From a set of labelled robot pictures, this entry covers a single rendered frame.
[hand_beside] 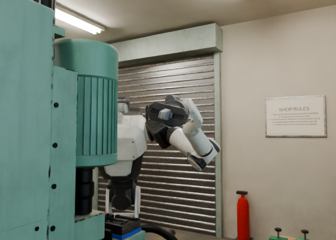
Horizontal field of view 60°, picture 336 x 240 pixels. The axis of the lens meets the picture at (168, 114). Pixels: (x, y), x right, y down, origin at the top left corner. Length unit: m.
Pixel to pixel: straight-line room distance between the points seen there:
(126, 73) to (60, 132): 3.97
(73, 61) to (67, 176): 0.27
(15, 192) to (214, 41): 3.35
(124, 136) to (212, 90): 2.63
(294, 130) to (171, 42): 1.89
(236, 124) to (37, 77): 3.32
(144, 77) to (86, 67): 3.67
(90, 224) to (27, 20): 0.49
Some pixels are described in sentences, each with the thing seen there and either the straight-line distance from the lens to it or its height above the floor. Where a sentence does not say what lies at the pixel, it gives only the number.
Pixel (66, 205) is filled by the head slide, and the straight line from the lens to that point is 0.69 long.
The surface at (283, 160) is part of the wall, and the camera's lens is 3.65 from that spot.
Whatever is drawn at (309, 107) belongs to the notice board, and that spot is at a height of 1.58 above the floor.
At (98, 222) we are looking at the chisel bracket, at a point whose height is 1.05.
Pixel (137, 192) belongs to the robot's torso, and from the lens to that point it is 1.58.
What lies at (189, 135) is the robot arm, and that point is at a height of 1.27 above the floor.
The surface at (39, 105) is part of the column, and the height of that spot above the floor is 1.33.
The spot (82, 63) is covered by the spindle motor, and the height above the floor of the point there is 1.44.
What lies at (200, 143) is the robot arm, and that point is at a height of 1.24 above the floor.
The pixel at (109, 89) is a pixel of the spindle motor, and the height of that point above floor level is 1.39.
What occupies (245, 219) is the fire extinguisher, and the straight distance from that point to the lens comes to 3.70.
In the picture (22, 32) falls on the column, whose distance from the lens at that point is 0.58.
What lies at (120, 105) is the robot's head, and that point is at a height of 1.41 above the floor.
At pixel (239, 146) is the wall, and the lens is 3.75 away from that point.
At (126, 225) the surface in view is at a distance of 0.96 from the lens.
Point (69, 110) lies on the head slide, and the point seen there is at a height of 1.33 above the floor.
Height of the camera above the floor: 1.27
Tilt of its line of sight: 4 degrees up
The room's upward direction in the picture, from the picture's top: straight up
